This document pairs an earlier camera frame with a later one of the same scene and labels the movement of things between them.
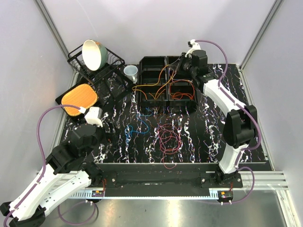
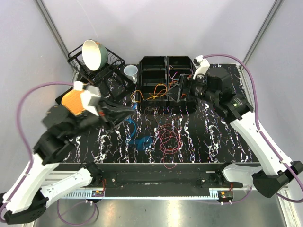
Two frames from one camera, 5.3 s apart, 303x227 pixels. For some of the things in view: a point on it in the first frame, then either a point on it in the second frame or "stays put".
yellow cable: (153, 84) -> (160, 90)
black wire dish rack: (114, 62) stays put
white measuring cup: (130, 72) stays put
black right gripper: (182, 59) -> (189, 76)
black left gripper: (112, 136) -> (119, 114)
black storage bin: (152, 65) stays put
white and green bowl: (94, 55) stays put
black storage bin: (156, 95) stays put
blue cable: (138, 132) -> (143, 143)
